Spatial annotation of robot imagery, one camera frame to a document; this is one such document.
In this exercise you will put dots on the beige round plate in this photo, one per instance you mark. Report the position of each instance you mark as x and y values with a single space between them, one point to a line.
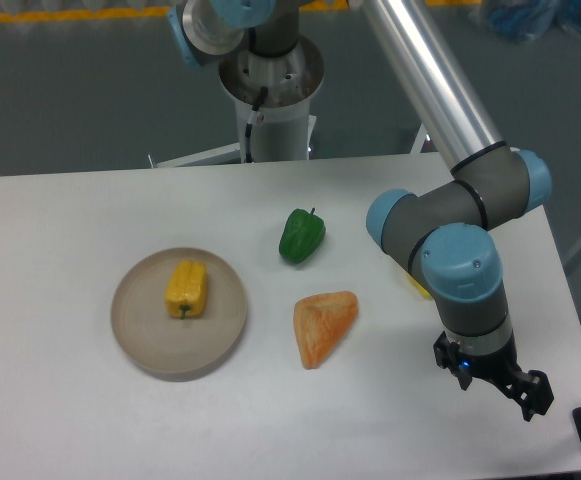
178 349

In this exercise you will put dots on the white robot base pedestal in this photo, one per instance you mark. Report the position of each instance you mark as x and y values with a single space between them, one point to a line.
272 98

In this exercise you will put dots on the green toy pepper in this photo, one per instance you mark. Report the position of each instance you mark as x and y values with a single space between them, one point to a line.
303 233

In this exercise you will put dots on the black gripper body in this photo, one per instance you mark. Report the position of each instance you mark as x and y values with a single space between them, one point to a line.
497 368

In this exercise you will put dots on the yellow object behind arm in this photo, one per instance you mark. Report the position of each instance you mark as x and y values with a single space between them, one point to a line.
419 288

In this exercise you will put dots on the blue plastic bag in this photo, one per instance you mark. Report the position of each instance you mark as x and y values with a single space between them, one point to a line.
529 20

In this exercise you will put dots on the triangular toast bread toy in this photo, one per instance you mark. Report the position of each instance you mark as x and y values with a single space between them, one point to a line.
320 322

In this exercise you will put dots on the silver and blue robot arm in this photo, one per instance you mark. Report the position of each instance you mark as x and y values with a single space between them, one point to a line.
441 239

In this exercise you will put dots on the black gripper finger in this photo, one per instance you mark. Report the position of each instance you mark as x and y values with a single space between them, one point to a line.
447 353
531 391

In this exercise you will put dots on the yellow toy pepper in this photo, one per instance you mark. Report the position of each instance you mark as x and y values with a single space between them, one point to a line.
186 292

